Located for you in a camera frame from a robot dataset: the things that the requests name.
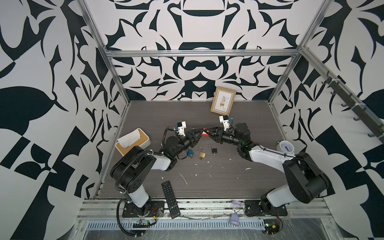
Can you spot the circuit board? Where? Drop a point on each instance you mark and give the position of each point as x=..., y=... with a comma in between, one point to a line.
x=272, y=226
x=145, y=223

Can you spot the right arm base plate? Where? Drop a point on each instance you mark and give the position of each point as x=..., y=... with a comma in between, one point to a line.
x=258, y=208

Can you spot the black remote control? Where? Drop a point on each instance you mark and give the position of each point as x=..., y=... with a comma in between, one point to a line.
x=171, y=200

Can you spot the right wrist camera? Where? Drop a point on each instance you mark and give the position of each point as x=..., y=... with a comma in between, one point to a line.
x=226, y=121

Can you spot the grey wall hook rack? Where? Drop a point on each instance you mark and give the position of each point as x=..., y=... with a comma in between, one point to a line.
x=352, y=102

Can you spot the left circuit board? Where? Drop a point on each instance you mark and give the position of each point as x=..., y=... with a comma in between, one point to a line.
x=145, y=223

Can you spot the purple hourglass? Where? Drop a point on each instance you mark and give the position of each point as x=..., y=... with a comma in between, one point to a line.
x=235, y=219

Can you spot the blue padlock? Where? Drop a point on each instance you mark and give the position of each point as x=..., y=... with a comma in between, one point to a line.
x=190, y=153

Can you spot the right circuit board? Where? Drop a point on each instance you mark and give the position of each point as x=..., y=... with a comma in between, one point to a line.
x=272, y=226

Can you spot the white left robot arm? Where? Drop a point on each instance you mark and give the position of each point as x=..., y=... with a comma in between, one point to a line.
x=130, y=172

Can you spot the brass padlock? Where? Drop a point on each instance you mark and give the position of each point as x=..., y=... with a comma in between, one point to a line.
x=201, y=153

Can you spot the gold picture frame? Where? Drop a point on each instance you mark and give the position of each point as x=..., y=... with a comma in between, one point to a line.
x=223, y=101

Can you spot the black padlock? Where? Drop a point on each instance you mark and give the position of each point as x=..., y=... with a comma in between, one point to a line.
x=214, y=151

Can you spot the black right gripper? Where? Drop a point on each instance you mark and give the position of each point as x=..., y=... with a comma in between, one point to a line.
x=219, y=136

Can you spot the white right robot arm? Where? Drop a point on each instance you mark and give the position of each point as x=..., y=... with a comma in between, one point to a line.
x=305, y=181

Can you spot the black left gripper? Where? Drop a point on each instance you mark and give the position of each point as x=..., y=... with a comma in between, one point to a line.
x=193, y=140

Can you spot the white slotted cable duct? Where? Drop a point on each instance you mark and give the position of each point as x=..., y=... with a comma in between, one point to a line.
x=206, y=224

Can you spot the white alarm clock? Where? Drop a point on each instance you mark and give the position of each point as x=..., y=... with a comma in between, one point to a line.
x=286, y=147

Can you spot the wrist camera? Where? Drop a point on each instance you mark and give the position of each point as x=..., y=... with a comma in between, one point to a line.
x=180, y=129
x=226, y=121

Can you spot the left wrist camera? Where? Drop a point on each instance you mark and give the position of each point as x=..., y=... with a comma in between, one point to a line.
x=180, y=129

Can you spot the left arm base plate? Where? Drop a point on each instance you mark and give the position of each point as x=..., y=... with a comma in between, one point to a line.
x=150, y=209

